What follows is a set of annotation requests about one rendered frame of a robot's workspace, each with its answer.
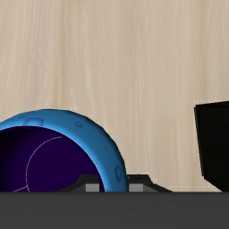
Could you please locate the blue mug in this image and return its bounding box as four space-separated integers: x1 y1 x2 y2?
0 108 130 193

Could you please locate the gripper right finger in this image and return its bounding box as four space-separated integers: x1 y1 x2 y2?
127 174 174 193

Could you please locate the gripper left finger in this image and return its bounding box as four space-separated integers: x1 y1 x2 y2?
56 174 106 193

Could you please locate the wooden shelf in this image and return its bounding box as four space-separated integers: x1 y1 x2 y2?
193 100 229 193

